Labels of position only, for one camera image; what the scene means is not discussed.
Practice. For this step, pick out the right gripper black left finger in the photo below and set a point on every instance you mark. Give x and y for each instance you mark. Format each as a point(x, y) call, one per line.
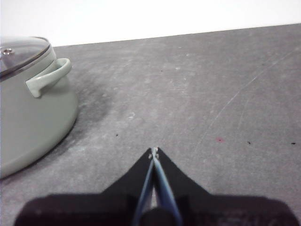
point(94, 209)

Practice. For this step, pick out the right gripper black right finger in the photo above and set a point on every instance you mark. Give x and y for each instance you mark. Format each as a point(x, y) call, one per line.
point(223, 209)

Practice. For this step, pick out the glass lid with green knob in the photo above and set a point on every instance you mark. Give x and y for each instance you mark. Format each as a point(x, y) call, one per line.
point(23, 54)

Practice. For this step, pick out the sage green electric cooking pot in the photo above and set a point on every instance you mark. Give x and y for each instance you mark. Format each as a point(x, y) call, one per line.
point(35, 117)

